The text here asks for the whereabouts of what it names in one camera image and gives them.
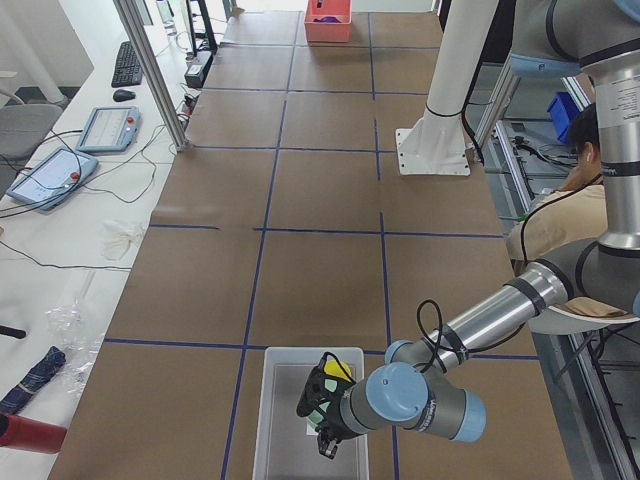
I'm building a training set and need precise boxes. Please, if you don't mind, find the black power box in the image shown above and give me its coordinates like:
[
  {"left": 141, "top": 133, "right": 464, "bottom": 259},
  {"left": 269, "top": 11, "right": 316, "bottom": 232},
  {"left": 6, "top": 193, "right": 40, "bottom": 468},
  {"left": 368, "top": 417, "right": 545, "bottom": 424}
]
[{"left": 184, "top": 51, "right": 213, "bottom": 89}]

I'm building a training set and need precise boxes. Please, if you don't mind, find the clear plastic storage box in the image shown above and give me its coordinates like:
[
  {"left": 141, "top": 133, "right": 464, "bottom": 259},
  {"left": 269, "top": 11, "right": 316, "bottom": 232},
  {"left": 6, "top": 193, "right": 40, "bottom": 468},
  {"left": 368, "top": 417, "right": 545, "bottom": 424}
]
[{"left": 253, "top": 347, "right": 369, "bottom": 479}]

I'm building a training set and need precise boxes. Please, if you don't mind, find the teach pendant tablet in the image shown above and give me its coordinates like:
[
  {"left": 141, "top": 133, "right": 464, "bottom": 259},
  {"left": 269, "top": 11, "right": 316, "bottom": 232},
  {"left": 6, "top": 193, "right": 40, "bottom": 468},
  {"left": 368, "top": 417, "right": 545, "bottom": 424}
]
[
  {"left": 76, "top": 106, "right": 140, "bottom": 154},
  {"left": 6, "top": 147, "right": 98, "bottom": 210}
]

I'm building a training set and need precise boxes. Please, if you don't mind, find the blue storage bin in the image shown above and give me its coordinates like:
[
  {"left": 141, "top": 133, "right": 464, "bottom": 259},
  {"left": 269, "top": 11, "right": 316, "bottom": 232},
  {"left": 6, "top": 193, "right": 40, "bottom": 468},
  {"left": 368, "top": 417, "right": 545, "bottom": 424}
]
[{"left": 547, "top": 92, "right": 579, "bottom": 144}]

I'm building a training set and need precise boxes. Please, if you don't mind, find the black keyboard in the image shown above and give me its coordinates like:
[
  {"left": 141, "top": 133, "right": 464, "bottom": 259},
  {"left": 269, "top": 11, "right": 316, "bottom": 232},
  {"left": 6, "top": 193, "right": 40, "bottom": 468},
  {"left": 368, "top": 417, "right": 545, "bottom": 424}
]
[{"left": 111, "top": 41, "right": 143, "bottom": 88}]

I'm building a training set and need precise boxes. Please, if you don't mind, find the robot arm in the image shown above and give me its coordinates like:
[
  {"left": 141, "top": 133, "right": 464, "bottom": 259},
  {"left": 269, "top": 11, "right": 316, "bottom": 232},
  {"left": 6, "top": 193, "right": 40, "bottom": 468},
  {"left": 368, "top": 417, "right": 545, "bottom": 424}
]
[{"left": 297, "top": 1, "right": 639, "bottom": 458}]

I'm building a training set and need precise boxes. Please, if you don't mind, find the black computer mouse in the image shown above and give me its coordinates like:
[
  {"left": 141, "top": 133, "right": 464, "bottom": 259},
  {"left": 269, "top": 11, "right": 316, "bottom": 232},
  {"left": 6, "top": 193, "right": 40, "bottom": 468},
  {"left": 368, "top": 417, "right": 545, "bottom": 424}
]
[{"left": 112, "top": 89, "right": 136, "bottom": 103}]

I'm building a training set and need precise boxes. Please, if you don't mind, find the yellow plastic cup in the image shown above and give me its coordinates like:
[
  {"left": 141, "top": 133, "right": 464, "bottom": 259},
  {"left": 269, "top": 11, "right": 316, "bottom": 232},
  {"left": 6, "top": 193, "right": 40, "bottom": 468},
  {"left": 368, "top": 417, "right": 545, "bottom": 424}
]
[{"left": 324, "top": 360, "right": 353, "bottom": 382}]

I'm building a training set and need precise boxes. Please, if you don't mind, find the white crumpled cloth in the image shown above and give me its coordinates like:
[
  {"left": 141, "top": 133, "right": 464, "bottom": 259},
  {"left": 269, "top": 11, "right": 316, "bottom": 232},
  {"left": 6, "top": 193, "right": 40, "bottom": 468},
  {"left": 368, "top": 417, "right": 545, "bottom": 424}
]
[{"left": 101, "top": 220, "right": 146, "bottom": 260}]

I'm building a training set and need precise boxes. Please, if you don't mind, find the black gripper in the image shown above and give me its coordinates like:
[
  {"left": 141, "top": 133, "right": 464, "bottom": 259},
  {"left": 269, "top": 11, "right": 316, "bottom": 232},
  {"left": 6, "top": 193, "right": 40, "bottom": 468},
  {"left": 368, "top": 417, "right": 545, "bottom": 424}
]
[{"left": 315, "top": 419, "right": 346, "bottom": 458}]

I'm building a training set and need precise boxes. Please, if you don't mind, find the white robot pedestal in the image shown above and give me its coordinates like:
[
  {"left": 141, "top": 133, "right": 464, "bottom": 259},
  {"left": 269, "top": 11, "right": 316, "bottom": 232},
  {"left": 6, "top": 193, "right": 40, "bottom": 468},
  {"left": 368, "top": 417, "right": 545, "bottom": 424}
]
[{"left": 396, "top": 0, "right": 499, "bottom": 176}]

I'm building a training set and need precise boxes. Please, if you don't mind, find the near teach pendant tablet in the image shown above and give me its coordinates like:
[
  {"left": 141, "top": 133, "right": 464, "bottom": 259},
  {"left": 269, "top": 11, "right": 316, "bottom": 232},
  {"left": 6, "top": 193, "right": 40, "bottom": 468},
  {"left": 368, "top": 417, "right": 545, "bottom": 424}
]
[{"left": 6, "top": 147, "right": 98, "bottom": 210}]

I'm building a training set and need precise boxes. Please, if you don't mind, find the grey office chair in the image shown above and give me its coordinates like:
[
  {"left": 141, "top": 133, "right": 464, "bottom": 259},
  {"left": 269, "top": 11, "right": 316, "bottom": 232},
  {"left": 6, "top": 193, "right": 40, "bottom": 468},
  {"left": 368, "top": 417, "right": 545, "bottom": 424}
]
[{"left": 1, "top": 104, "right": 63, "bottom": 161}]

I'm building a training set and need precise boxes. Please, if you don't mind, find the red cylinder bottle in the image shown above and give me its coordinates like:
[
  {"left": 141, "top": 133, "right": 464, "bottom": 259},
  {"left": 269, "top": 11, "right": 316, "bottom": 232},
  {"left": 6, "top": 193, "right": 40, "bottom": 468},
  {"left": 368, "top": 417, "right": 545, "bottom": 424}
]
[{"left": 1, "top": 412, "right": 67, "bottom": 454}]

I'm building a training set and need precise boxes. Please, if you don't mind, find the green ceramic bowl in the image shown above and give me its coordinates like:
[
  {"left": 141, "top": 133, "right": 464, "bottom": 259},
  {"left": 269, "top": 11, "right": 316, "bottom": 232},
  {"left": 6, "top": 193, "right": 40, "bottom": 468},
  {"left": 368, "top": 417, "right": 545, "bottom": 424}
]
[{"left": 304, "top": 378, "right": 339, "bottom": 435}]

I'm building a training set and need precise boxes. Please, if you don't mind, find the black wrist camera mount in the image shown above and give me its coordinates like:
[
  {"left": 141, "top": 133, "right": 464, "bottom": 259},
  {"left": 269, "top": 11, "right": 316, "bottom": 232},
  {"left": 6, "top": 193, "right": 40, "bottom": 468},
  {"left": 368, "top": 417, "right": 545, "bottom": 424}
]
[{"left": 296, "top": 351, "right": 356, "bottom": 424}]

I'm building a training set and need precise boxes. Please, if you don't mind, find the far teach pendant tablet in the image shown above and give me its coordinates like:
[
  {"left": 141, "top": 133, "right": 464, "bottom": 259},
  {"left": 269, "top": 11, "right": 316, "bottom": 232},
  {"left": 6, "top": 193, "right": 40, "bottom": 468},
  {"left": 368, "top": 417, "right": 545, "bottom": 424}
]
[{"left": 76, "top": 106, "right": 140, "bottom": 154}]

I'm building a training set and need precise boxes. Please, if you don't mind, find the clear crumpled plastic wrap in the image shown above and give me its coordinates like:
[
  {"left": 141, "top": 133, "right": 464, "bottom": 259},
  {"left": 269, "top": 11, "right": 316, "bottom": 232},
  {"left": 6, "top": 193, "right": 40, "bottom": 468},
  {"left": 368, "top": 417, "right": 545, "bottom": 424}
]
[{"left": 46, "top": 300, "right": 104, "bottom": 398}]

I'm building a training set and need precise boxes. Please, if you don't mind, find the aluminium frame post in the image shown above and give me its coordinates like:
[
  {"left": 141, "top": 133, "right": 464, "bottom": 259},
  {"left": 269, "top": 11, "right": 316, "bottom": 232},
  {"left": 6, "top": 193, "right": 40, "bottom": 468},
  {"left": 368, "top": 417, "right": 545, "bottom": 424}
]
[{"left": 113, "top": 0, "right": 188, "bottom": 152}]

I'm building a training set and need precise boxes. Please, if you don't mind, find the folded dark blue umbrella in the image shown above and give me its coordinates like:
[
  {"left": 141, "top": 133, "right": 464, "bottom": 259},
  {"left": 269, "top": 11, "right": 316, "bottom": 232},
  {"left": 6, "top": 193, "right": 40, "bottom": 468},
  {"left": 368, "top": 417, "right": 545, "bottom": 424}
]
[{"left": 1, "top": 346, "right": 66, "bottom": 414}]

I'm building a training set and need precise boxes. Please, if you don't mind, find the seated person beige shirt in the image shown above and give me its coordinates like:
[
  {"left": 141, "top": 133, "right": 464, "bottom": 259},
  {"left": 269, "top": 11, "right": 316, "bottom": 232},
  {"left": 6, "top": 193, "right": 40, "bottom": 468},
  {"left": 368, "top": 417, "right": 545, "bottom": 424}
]
[{"left": 506, "top": 104, "right": 607, "bottom": 261}]

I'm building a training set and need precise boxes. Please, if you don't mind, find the white chair seat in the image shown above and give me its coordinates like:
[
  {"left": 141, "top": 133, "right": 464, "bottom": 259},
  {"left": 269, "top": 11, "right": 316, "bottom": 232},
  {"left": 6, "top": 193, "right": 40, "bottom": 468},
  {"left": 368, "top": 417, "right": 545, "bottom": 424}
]
[{"left": 528, "top": 297, "right": 639, "bottom": 335}]

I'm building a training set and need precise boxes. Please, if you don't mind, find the pink plastic bin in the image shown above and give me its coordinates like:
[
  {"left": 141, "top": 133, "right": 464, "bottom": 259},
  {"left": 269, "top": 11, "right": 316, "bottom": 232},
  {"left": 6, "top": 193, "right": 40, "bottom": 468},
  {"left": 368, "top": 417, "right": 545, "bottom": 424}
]
[{"left": 304, "top": 0, "right": 352, "bottom": 43}]

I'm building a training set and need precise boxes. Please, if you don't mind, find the purple cloth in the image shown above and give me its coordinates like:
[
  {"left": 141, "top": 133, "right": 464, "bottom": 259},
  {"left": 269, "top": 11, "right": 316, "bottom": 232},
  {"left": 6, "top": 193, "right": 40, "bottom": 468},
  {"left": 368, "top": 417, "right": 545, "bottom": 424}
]
[{"left": 312, "top": 16, "right": 342, "bottom": 23}]

